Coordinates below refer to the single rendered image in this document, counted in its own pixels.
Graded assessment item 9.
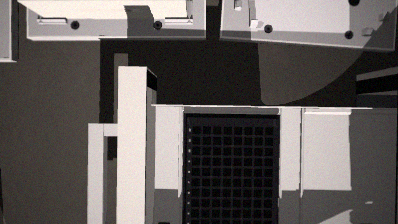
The black multi-well plate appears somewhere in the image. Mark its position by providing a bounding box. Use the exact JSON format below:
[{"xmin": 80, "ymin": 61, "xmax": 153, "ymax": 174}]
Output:
[{"xmin": 182, "ymin": 113, "xmax": 280, "ymax": 224}]

